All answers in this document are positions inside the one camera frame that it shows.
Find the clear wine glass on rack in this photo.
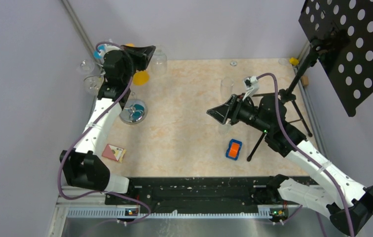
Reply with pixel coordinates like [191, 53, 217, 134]
[76, 59, 96, 76]

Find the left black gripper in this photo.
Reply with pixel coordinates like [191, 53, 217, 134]
[119, 44, 155, 83]

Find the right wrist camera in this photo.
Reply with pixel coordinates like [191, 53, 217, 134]
[242, 76, 259, 100]

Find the pink card box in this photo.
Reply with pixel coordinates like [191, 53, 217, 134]
[102, 144, 126, 163]

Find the blue orange toy car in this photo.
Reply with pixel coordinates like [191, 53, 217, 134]
[225, 139, 242, 160]

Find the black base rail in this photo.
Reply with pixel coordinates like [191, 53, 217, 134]
[105, 176, 293, 214]

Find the chrome wine glass rack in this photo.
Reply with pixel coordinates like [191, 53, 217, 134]
[91, 49, 149, 125]

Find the yellow wine glass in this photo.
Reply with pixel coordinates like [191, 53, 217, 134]
[125, 43, 150, 86]

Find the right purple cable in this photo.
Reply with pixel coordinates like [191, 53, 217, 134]
[256, 72, 354, 237]

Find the clear ribbed short glass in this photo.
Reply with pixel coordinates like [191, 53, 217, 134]
[149, 45, 168, 76]

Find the black perforated music stand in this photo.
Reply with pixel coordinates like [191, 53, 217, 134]
[245, 0, 373, 162]

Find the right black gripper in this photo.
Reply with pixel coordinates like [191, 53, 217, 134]
[207, 92, 271, 134]

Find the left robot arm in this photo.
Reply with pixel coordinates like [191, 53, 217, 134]
[58, 41, 156, 204]

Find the blue wine glass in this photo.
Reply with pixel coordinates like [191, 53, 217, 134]
[94, 48, 106, 60]

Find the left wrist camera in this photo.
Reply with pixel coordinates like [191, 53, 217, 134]
[98, 44, 120, 56]

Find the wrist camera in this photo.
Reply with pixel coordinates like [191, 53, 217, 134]
[98, 44, 120, 56]
[242, 76, 259, 100]

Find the yellow corner clip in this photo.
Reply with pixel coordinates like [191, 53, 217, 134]
[289, 57, 299, 66]

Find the clear flute wine glass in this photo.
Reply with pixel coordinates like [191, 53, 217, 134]
[220, 77, 234, 100]

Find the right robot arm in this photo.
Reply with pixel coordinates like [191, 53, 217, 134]
[207, 94, 373, 237]

